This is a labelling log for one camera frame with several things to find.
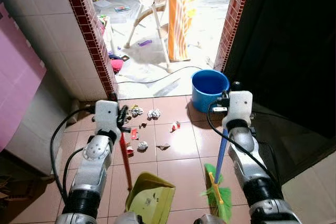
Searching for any green dustpan with red handle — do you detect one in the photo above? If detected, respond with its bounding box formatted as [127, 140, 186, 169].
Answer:
[119, 131, 177, 224]

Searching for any green broom with blue handle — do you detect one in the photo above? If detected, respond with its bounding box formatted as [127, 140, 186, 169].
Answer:
[202, 127, 233, 222]

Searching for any crumpled brown and white paper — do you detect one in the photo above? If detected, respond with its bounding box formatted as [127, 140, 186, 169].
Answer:
[129, 104, 144, 119]

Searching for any blue plastic bucket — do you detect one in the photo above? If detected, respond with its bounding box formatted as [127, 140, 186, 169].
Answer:
[191, 69, 231, 114]

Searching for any pink plastic item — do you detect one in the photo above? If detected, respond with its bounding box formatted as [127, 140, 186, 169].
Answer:
[110, 58, 125, 74]

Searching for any grey left robot leg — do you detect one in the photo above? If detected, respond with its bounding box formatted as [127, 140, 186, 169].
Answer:
[112, 211, 143, 224]

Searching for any grey robot leg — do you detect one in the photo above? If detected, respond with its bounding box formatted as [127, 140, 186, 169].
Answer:
[194, 214, 219, 224]
[112, 211, 143, 224]

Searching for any orange striped cloth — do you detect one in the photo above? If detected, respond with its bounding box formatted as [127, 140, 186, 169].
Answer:
[166, 0, 196, 62]

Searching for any pink foam board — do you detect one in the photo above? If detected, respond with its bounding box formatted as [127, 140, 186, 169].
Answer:
[0, 3, 47, 152]

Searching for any white plastic chair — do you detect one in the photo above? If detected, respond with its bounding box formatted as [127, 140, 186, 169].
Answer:
[123, 0, 174, 73]

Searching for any grey right robot leg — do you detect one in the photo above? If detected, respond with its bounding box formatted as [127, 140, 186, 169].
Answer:
[194, 214, 219, 224]

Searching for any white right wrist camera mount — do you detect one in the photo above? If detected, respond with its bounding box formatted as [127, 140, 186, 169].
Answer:
[223, 91, 254, 130]

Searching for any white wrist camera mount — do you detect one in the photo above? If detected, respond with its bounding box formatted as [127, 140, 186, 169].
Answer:
[223, 91, 254, 130]
[93, 100, 123, 141]

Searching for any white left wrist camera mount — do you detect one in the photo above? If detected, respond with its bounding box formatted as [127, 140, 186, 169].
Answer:
[93, 100, 123, 141]

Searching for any black floor cable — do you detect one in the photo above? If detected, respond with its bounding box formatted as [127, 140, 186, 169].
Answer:
[115, 65, 203, 84]

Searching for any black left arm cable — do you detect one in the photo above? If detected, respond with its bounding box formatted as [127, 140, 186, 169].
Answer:
[49, 107, 98, 196]

